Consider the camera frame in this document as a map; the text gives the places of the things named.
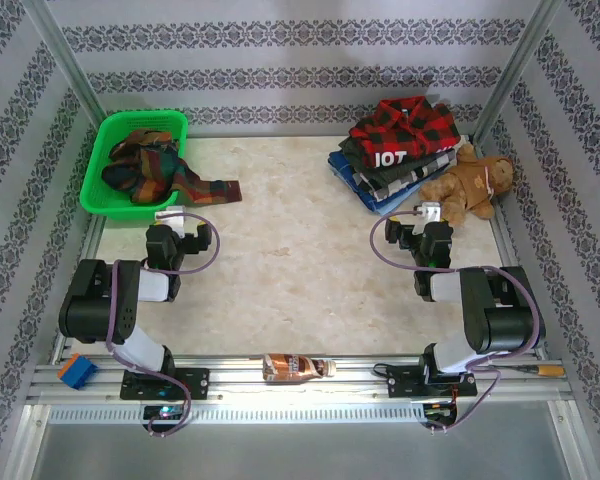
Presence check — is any multicolour plaid long sleeve shirt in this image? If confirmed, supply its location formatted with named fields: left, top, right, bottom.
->
left=101, top=128, right=244, bottom=206

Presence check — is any light blue folded shirt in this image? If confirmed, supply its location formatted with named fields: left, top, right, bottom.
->
left=364, top=187, right=421, bottom=217

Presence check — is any grey white plaid shirt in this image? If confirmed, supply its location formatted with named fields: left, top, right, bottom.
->
left=354, top=147, right=459, bottom=199

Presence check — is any brown teddy bear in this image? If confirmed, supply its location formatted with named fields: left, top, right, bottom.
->
left=418, top=143, right=515, bottom=229

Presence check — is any blue plaid folded shirt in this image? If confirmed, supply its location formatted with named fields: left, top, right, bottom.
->
left=327, top=149, right=381, bottom=211

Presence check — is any dark olive folded shirt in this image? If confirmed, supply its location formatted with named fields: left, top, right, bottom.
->
left=338, top=137, right=431, bottom=184

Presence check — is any red black plaid shirt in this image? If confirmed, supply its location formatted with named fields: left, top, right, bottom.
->
left=348, top=95, right=462, bottom=169

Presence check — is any green plastic basket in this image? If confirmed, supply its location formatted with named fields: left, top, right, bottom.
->
left=79, top=109, right=190, bottom=223

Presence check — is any blue orange toy block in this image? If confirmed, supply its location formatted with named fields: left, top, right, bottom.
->
left=56, top=353, right=100, bottom=390

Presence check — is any brown drink bottle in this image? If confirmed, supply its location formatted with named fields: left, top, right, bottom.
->
left=262, top=352, right=337, bottom=385

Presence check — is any metal front shelf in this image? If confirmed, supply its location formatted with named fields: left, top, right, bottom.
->
left=24, top=402, right=576, bottom=480

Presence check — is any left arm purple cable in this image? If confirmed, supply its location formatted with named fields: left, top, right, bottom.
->
left=104, top=212, right=221, bottom=437

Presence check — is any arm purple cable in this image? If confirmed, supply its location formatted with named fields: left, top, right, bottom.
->
left=371, top=209, right=540, bottom=435
left=104, top=212, right=221, bottom=437

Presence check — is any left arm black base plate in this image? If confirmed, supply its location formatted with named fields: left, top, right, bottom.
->
left=119, top=367, right=210, bottom=401

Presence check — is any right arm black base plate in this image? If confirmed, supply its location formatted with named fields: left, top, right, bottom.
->
left=387, top=364, right=477, bottom=400

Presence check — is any aluminium front rail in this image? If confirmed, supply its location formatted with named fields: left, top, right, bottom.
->
left=27, top=355, right=579, bottom=406

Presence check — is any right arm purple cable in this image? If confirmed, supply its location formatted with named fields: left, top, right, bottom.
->
left=371, top=209, right=540, bottom=435

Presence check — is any screwdriver with orange handle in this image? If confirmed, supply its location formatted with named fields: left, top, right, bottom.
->
left=489, top=364, right=566, bottom=380

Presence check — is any aluminium frame post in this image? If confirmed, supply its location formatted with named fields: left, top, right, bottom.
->
left=472, top=0, right=565, bottom=142
left=27, top=0, right=109, bottom=126

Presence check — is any slotted cable duct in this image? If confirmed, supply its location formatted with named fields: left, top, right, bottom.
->
left=47, top=404, right=426, bottom=424

